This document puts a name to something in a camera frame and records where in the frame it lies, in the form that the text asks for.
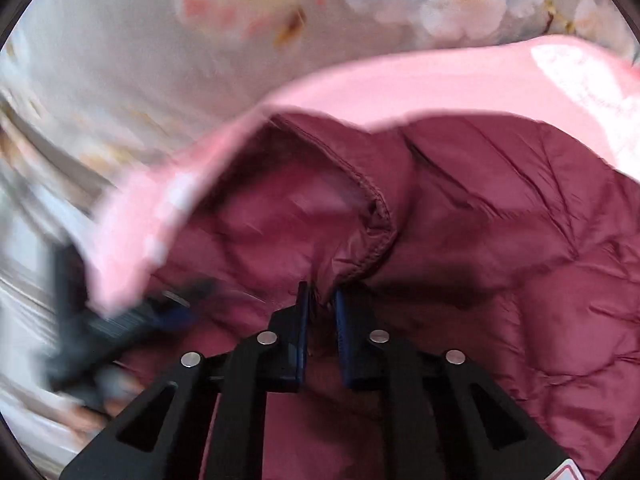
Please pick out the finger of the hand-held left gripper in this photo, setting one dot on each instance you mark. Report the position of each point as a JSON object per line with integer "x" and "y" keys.
{"x": 172, "y": 310}

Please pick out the white satin curtain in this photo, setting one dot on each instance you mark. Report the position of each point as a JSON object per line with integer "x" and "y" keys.
{"x": 25, "y": 310}

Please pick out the grey floral blanket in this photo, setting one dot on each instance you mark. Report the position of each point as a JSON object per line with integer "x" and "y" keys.
{"x": 130, "y": 60}

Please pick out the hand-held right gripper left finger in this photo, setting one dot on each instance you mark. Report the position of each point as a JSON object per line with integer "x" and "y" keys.
{"x": 302, "y": 340}

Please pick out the maroon puffer jacket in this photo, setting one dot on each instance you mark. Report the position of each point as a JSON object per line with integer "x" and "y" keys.
{"x": 475, "y": 240}

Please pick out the pink fleece blanket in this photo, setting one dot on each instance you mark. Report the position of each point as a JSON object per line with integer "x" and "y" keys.
{"x": 400, "y": 90}

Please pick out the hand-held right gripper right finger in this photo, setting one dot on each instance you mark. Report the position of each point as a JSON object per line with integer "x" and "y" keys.
{"x": 342, "y": 340}

